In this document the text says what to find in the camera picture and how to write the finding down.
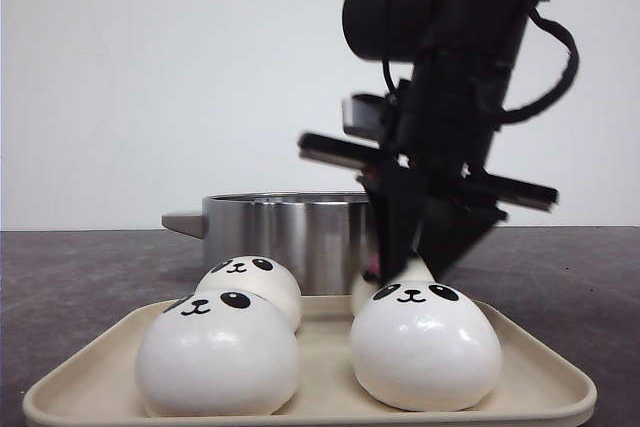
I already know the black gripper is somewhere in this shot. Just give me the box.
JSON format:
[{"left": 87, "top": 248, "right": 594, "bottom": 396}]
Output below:
[{"left": 298, "top": 51, "right": 559, "bottom": 283}]

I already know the panda bun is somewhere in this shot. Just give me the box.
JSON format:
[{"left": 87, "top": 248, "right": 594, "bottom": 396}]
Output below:
[
  {"left": 350, "top": 255, "right": 435, "bottom": 316},
  {"left": 349, "top": 281, "right": 503, "bottom": 411},
  {"left": 195, "top": 255, "right": 302, "bottom": 331},
  {"left": 135, "top": 289, "right": 300, "bottom": 417}
]

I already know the stainless steel steamer pot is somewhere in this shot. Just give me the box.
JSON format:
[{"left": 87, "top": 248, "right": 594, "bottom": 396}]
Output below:
[{"left": 161, "top": 192, "right": 377, "bottom": 295}]

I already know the beige plastic tray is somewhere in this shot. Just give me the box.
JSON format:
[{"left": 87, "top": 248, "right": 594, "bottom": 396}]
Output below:
[{"left": 23, "top": 296, "right": 597, "bottom": 426}]

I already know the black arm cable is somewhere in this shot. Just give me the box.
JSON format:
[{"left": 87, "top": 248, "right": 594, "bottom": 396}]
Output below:
[{"left": 499, "top": 1, "right": 580, "bottom": 126}]

